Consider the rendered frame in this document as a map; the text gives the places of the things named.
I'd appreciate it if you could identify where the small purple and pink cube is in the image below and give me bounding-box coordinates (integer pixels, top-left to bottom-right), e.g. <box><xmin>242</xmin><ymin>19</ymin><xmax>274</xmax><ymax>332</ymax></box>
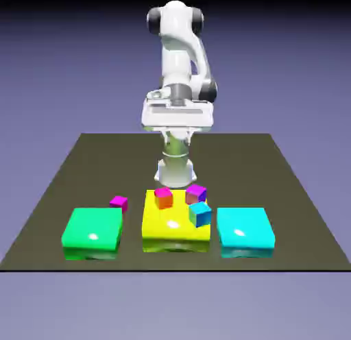
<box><xmin>185</xmin><ymin>183</ymin><xmax>208</xmax><ymax>206</ymax></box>

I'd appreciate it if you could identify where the small magenta cube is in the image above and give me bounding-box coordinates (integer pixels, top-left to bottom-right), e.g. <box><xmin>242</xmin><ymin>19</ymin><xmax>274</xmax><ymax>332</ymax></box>
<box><xmin>109</xmin><ymin>195</ymin><xmax>129</xmax><ymax>214</ymax></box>

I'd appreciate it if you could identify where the large cyan box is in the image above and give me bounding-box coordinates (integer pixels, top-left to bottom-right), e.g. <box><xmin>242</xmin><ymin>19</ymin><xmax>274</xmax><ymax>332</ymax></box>
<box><xmin>216</xmin><ymin>207</ymin><xmax>276</xmax><ymax>259</ymax></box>

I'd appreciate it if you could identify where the small cyan and blue cube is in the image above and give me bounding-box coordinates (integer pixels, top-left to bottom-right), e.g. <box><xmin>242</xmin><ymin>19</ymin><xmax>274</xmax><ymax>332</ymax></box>
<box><xmin>188</xmin><ymin>201</ymin><xmax>213</xmax><ymax>228</ymax></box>

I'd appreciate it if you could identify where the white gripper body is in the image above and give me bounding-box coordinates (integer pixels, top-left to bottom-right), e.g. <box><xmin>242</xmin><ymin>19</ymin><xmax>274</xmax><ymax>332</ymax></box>
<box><xmin>141</xmin><ymin>98</ymin><xmax>215</xmax><ymax>133</ymax></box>

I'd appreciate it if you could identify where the large green box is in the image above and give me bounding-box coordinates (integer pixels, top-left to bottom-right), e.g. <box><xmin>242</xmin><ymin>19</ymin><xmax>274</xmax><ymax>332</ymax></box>
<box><xmin>61</xmin><ymin>207</ymin><xmax>123</xmax><ymax>261</ymax></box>

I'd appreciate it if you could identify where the small pink and orange cube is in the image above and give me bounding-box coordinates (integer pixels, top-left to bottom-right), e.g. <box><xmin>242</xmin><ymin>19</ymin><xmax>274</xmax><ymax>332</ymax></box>
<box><xmin>154</xmin><ymin>186</ymin><xmax>174</xmax><ymax>210</ymax></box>

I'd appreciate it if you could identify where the large yellow box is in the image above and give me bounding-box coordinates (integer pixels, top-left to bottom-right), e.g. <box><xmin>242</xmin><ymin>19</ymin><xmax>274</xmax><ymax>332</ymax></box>
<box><xmin>141</xmin><ymin>189</ymin><xmax>211</xmax><ymax>254</ymax></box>

